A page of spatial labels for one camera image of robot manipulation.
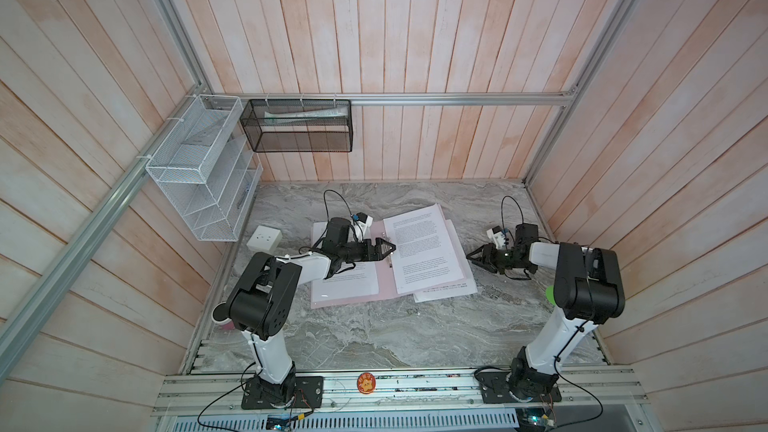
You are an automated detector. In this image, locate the printed white paper sheet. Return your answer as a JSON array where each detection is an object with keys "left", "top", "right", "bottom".
[{"left": 383, "top": 204, "right": 464, "bottom": 295}]

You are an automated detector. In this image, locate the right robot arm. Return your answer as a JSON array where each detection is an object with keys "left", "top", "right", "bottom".
[{"left": 466, "top": 222, "right": 625, "bottom": 404}]

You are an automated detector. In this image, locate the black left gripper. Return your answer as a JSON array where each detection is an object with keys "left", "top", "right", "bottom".
[{"left": 339, "top": 237, "right": 396, "bottom": 262}]

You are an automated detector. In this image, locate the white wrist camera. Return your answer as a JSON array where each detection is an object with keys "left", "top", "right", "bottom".
[
  {"left": 486, "top": 226, "right": 509, "bottom": 249},
  {"left": 351, "top": 212, "right": 374, "bottom": 241}
]

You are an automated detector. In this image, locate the pink file folder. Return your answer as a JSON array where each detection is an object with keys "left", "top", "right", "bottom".
[{"left": 310, "top": 203, "right": 457, "bottom": 310}]

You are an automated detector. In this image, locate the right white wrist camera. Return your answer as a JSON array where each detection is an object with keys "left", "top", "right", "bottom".
[{"left": 486, "top": 226, "right": 509, "bottom": 249}]

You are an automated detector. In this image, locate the white wire mesh shelf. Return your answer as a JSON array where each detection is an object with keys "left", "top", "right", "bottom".
[{"left": 146, "top": 95, "right": 263, "bottom": 242}]

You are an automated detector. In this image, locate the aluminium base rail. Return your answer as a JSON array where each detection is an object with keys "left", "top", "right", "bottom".
[{"left": 152, "top": 365, "right": 649, "bottom": 416}]

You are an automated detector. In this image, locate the black wire mesh basket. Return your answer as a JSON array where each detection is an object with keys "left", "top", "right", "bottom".
[{"left": 240, "top": 98, "right": 354, "bottom": 154}]

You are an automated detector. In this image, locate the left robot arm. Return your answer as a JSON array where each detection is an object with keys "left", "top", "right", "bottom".
[{"left": 212, "top": 217, "right": 397, "bottom": 409}]

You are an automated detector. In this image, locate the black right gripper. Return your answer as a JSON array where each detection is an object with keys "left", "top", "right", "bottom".
[{"left": 467, "top": 243, "right": 528, "bottom": 273}]

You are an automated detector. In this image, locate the white power socket box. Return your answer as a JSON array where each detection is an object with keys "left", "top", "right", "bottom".
[{"left": 246, "top": 225, "right": 283, "bottom": 255}]

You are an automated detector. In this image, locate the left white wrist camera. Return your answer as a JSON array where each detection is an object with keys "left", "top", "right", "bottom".
[{"left": 351, "top": 212, "right": 374, "bottom": 241}]

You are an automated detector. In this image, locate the red round sticker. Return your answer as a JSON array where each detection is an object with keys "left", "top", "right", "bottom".
[{"left": 356, "top": 372, "right": 377, "bottom": 395}]

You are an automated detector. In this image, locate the green plastic goblet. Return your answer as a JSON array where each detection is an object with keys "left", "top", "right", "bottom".
[{"left": 545, "top": 286, "right": 556, "bottom": 305}]

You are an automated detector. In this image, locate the printed white paper stack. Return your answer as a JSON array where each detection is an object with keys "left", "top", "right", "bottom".
[{"left": 310, "top": 221, "right": 380, "bottom": 304}]

